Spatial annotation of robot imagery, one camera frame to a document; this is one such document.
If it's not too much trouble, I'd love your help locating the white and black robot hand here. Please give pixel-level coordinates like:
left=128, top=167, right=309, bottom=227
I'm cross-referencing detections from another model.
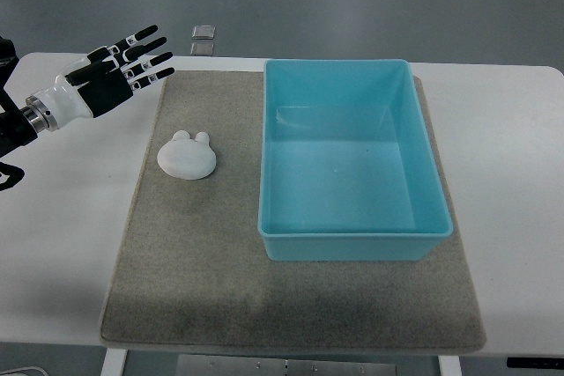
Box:
left=21, top=25, right=174, bottom=133

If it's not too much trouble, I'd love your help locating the white bunny toy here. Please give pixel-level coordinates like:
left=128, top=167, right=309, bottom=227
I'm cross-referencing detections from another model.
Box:
left=157, top=130, right=217, bottom=181

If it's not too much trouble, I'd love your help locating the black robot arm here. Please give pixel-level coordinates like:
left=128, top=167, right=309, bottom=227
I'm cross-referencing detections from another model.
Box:
left=1, top=38, right=38, bottom=158

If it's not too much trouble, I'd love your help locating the blue plastic box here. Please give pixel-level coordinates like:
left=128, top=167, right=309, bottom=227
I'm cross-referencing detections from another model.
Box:
left=257, top=59, right=454, bottom=262

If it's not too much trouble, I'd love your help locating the lower floor socket plate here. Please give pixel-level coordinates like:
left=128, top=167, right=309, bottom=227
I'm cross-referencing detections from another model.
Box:
left=190, top=41, right=214, bottom=56

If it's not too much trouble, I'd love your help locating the floor socket plate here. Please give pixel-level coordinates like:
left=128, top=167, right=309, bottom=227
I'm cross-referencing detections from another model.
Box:
left=191, top=25, right=216, bottom=40
left=190, top=41, right=214, bottom=56

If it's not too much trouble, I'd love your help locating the upper floor socket plate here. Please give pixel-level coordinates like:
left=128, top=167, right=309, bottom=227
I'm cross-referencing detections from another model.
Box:
left=191, top=25, right=216, bottom=40

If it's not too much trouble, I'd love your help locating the grey felt mat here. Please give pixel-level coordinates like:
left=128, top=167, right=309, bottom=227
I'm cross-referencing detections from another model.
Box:
left=100, top=71, right=486, bottom=355

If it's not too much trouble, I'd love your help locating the left white table leg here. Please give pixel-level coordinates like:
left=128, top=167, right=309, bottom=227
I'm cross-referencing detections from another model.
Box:
left=100, top=349, right=128, bottom=376

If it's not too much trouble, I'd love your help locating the white table leg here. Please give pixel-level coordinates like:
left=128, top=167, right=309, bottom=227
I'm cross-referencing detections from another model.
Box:
left=100, top=349, right=128, bottom=376
left=438, top=356, right=463, bottom=376

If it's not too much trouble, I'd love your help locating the metal plate under table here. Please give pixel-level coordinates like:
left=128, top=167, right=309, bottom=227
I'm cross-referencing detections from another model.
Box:
left=175, top=355, right=397, bottom=376

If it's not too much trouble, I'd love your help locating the white object bottom left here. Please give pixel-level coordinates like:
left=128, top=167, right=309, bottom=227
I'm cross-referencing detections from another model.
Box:
left=0, top=366, right=48, bottom=376

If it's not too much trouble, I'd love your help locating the right white table leg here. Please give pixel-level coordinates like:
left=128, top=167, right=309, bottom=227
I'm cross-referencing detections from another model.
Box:
left=438, top=356, right=463, bottom=376

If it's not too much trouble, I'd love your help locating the black table control panel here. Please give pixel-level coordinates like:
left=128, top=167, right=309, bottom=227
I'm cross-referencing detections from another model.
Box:
left=506, top=357, right=564, bottom=370

